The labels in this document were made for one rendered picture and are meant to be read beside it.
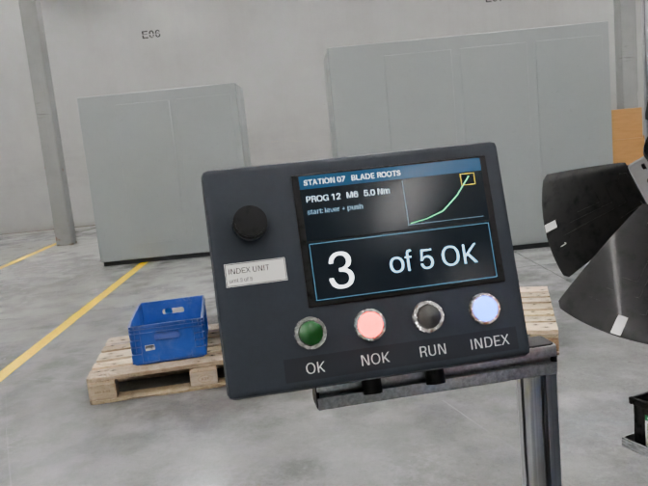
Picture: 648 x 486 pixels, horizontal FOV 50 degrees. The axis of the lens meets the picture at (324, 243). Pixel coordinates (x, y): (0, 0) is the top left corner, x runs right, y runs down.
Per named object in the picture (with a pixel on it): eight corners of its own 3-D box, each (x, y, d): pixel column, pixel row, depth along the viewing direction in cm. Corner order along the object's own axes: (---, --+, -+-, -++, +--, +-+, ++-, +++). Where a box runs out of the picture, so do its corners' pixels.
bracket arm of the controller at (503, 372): (543, 364, 71) (542, 336, 70) (558, 373, 68) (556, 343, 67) (312, 399, 67) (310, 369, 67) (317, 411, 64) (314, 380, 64)
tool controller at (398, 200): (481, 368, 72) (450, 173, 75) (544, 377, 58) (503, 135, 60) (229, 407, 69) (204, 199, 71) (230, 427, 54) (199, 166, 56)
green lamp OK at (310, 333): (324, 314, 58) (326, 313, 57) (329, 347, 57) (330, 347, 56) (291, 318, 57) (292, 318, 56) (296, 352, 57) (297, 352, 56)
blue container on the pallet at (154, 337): (209, 328, 440) (204, 294, 437) (208, 356, 381) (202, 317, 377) (143, 337, 435) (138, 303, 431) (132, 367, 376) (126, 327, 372)
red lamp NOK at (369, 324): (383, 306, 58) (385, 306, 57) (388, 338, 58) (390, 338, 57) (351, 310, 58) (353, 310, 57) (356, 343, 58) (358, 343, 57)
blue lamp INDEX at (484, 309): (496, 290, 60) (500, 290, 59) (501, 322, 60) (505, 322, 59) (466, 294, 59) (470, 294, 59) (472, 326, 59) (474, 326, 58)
